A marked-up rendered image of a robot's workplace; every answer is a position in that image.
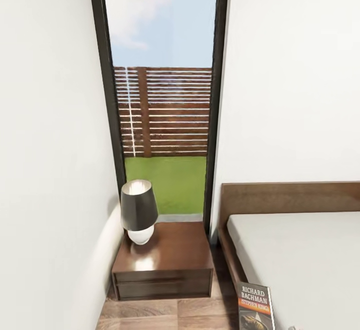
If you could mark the table lamp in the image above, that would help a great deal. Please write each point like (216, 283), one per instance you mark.
(139, 210)

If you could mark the nightstand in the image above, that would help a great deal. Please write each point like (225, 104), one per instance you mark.
(175, 263)

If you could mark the bed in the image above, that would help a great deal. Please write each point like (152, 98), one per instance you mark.
(300, 239)

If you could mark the hardback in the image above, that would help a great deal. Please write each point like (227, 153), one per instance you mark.
(255, 308)

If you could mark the fixed window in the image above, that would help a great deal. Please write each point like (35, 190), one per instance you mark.
(161, 63)

